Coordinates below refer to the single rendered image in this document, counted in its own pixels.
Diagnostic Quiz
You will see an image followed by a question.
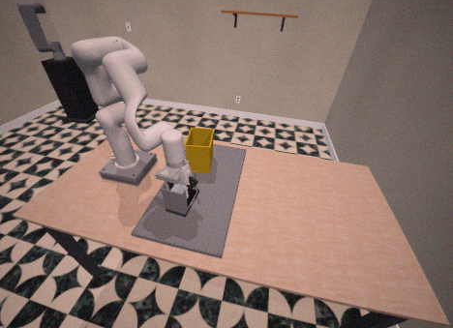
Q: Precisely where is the yellow open-top bin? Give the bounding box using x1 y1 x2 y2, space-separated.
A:
184 128 214 173

